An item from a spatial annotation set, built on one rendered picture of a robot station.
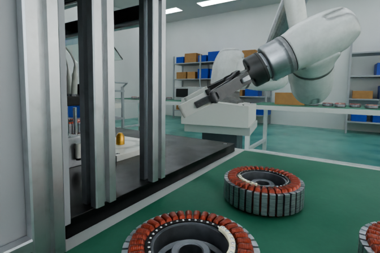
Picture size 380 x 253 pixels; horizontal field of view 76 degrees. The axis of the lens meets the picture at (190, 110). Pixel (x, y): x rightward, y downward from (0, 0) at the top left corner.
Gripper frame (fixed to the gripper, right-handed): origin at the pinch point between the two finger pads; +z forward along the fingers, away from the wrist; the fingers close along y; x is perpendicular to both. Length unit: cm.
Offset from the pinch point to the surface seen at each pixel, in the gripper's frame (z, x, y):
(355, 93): -269, -199, 495
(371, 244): -13.9, -13.2, -40.3
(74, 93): 15.0, 13.1, -16.9
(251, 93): -80, -116, 605
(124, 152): 14.3, -1.5, -13.0
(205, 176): 1.0, -11.8, -16.5
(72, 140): 18.7, 5.7, -19.1
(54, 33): 2.3, 15.3, -37.2
